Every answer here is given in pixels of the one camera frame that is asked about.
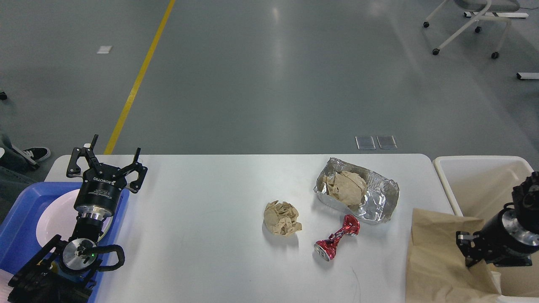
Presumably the brown paper bag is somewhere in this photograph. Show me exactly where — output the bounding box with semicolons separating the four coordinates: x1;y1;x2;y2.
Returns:
405;208;539;303

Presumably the white office chair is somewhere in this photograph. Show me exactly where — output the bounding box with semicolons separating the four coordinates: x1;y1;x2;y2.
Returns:
432;0;520;59

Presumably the red foil wrapper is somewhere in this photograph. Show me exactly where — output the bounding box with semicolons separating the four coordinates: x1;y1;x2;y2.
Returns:
313;214;360;262

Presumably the floor outlet cover left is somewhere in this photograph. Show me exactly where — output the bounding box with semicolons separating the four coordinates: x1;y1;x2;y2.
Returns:
355;136;376;150

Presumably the crumpled aluminium foil tray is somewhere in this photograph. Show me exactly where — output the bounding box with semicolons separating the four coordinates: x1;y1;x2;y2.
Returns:
313;157;399;224

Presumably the crumpled paper in foil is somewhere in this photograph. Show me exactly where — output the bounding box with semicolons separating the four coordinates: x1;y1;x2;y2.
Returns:
322;171;368;209

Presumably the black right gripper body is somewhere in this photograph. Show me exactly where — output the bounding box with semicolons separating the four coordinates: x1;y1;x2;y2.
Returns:
480;208;538;261

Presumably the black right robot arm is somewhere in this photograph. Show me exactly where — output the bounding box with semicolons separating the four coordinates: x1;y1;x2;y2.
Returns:
456;171;539;267

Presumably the beige plastic bin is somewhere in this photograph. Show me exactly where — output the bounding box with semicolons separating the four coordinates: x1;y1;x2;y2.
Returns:
433;156;538;303

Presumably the pink plate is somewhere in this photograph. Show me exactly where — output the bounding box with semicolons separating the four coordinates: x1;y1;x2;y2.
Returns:
35;188;114;249

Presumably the floor outlet cover right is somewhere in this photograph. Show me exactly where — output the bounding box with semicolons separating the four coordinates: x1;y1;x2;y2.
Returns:
376;136;398;149

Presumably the pink object tray corner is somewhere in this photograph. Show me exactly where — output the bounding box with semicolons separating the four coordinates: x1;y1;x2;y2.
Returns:
0;269;13;303

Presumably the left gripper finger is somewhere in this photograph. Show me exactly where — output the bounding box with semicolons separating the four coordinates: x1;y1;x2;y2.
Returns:
116;148;148;194
66;135;104;178

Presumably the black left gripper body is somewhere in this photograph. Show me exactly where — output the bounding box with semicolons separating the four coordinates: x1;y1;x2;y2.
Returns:
74;170;127;218

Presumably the light green plate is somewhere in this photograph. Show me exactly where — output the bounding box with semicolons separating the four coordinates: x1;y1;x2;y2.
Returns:
98;216;114;242

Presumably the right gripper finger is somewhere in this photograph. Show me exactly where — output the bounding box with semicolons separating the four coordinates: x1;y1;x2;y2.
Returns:
492;258;533;267
456;231;488;267

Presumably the white furniture leg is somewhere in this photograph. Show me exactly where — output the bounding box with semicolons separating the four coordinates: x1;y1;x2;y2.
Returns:
516;72;539;80

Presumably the black white sneaker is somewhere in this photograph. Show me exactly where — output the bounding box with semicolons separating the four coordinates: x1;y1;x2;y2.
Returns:
21;146;51;162

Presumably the person's jeans leg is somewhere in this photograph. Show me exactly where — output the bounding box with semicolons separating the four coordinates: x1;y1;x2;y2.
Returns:
0;132;37;223

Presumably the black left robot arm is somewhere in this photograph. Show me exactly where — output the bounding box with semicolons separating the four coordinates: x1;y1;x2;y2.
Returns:
6;135;147;303

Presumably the floor outlet cover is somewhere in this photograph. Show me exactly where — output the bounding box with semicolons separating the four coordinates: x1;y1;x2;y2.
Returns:
355;136;376;150
376;136;398;149

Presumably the white paper cup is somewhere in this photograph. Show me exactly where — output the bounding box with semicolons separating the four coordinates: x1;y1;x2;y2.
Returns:
491;271;502;295

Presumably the crumpled brown paper ball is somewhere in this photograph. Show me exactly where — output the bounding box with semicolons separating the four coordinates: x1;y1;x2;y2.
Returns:
263;201;303;237

